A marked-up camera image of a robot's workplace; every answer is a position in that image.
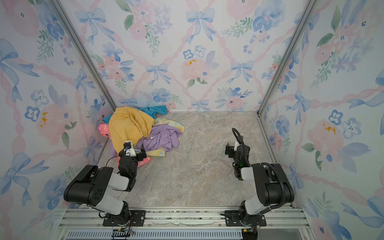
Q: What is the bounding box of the black mounting plate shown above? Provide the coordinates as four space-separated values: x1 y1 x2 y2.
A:
221 210 267 228
103 210 147 227

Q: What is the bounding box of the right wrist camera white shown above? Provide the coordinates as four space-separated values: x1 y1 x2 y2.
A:
234 141 241 152

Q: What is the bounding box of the right black corrugated cable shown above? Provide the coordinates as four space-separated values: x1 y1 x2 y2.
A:
231 127 286 215

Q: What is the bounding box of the aluminium corner post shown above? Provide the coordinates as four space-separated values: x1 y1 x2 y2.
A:
257 0 318 118
48 1 116 111

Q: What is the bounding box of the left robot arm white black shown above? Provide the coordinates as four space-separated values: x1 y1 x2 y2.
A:
64 149 147 226

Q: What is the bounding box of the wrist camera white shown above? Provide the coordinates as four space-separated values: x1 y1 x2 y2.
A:
234 141 241 152
123 141 137 157

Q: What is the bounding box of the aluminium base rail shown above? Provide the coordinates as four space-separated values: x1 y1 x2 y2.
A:
53 205 315 240

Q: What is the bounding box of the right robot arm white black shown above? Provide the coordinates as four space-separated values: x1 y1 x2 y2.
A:
223 142 295 226

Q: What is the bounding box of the pink patterned cloth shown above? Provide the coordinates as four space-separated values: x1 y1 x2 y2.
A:
98 124 152 167

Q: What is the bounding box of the teal cloth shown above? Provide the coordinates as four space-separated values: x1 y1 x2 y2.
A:
102 105 168 126

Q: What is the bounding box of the left aluminium corner post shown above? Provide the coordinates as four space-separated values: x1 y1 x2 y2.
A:
48 1 116 111

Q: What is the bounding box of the purple cloth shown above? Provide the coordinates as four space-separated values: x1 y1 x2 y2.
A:
135 124 183 153

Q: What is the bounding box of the pale yellow floral cloth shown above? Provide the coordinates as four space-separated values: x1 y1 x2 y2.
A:
147 118 185 157

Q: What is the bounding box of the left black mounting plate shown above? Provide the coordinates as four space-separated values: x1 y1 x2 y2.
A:
103 210 147 227

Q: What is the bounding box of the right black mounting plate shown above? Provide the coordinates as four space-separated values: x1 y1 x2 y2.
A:
221 210 267 228

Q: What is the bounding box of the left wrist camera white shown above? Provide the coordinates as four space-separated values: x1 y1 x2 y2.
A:
123 141 137 157

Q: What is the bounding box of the right aluminium corner post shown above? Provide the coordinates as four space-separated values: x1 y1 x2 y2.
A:
257 0 318 118

